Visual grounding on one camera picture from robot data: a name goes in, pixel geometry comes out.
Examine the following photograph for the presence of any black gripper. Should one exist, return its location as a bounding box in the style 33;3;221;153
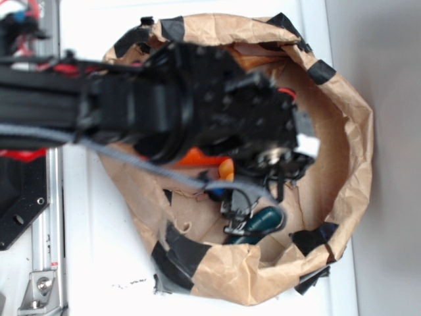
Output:
189;44;322;180

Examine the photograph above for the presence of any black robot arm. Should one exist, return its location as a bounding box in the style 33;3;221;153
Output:
1;43;320;179

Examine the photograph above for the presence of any brown spiral seashell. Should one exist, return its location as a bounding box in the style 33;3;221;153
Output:
232;48;282;70

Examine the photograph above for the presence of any orange plastic toy carrot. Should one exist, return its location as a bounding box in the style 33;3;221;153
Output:
176;147;235;182

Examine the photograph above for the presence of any dark green toy cucumber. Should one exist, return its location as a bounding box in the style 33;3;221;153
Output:
224;206;286;245

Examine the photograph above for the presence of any brown paper bag bin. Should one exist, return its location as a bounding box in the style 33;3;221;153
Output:
101;13;374;305

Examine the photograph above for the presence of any grey braided cable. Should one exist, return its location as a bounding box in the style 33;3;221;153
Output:
0;124;284;211

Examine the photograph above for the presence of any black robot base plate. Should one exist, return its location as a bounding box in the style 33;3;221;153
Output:
1;149;49;251

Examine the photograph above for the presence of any aluminium extrusion rail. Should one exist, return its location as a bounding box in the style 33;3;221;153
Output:
27;0;66;316

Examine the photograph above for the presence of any silver corner bracket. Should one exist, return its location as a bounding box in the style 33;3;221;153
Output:
17;270;61;315

